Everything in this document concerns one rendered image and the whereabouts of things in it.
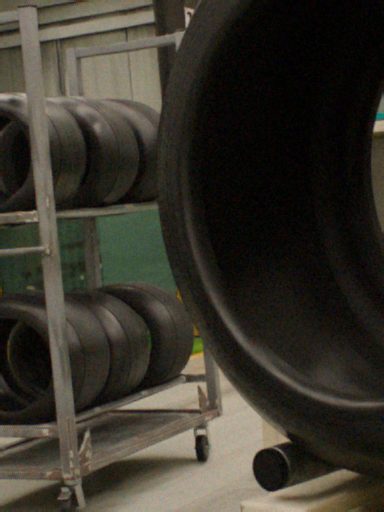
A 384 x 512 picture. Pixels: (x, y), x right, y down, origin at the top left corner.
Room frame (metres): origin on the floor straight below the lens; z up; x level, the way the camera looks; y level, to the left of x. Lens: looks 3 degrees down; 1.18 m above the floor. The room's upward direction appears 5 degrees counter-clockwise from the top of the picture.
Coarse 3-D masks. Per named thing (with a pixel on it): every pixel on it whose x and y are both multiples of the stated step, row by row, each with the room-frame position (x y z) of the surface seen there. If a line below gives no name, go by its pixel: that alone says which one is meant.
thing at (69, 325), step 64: (0, 128) 5.40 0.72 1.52; (64, 128) 5.06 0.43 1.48; (128, 128) 5.52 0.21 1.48; (0, 192) 5.42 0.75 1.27; (64, 192) 5.10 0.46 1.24; (128, 192) 5.76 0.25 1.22; (0, 320) 5.43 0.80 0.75; (64, 320) 4.89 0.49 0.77; (128, 320) 5.44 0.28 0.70; (0, 384) 5.44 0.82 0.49; (64, 384) 4.86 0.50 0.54; (128, 384) 5.41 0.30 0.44; (0, 448) 5.46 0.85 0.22; (64, 448) 4.87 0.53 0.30; (128, 448) 5.25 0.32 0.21
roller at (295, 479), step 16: (272, 448) 1.33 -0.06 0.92; (288, 448) 1.33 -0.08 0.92; (256, 464) 1.34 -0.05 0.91; (272, 464) 1.32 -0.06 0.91; (288, 464) 1.32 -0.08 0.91; (304, 464) 1.33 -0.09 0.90; (320, 464) 1.35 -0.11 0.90; (272, 480) 1.32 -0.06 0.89; (288, 480) 1.32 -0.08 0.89; (304, 480) 1.34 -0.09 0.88
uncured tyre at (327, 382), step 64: (256, 0) 1.28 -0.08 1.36; (320, 0) 1.49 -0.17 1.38; (192, 64) 1.34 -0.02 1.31; (256, 64) 1.49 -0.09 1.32; (320, 64) 1.55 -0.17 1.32; (192, 128) 1.35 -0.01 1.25; (256, 128) 1.53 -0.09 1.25; (320, 128) 1.57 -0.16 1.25; (192, 192) 1.36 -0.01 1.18; (256, 192) 1.53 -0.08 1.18; (320, 192) 1.58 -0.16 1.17; (192, 256) 1.35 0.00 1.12; (256, 256) 1.51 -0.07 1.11; (320, 256) 1.57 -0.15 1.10; (192, 320) 1.37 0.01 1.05; (256, 320) 1.46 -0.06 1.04; (320, 320) 1.53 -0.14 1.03; (256, 384) 1.31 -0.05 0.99; (320, 384) 1.27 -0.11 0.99; (320, 448) 1.27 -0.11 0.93
